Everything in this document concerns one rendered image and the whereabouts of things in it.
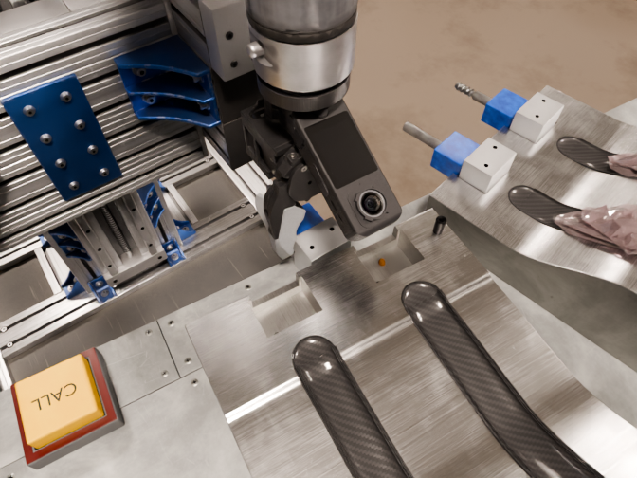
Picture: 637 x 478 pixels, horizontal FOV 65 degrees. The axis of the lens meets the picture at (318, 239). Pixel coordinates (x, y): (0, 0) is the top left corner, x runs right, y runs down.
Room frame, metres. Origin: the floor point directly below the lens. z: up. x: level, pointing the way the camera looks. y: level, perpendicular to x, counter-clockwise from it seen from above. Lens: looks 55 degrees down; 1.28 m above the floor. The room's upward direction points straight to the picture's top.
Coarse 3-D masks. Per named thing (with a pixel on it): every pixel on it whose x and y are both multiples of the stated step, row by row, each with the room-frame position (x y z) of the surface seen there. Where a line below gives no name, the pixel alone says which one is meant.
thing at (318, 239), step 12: (312, 216) 0.34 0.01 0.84; (300, 228) 0.32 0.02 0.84; (312, 228) 0.31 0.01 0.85; (324, 228) 0.31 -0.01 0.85; (336, 228) 0.31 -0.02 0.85; (300, 240) 0.30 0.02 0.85; (312, 240) 0.30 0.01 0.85; (324, 240) 0.30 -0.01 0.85; (336, 240) 0.30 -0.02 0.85; (348, 240) 0.30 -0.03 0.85; (300, 252) 0.29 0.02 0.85; (312, 252) 0.28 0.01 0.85; (324, 252) 0.28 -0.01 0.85; (336, 252) 0.29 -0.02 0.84; (300, 264) 0.29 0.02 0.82; (312, 264) 0.27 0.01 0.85
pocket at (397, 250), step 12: (384, 240) 0.28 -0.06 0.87; (396, 240) 0.28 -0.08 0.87; (408, 240) 0.27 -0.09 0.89; (360, 252) 0.27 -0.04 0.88; (372, 252) 0.27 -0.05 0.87; (384, 252) 0.28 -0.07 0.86; (396, 252) 0.28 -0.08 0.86; (408, 252) 0.27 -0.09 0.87; (372, 264) 0.26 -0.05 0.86; (396, 264) 0.26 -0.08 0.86; (408, 264) 0.26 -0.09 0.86; (372, 276) 0.25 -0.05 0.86; (384, 276) 0.25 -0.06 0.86
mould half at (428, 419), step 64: (448, 256) 0.25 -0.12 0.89; (256, 320) 0.19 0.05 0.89; (320, 320) 0.19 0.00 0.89; (384, 320) 0.19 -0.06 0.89; (512, 320) 0.19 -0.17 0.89; (256, 384) 0.13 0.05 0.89; (384, 384) 0.14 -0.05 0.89; (448, 384) 0.14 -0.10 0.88; (576, 384) 0.14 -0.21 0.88; (256, 448) 0.09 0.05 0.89; (320, 448) 0.09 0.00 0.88; (448, 448) 0.09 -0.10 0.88; (576, 448) 0.09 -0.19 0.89
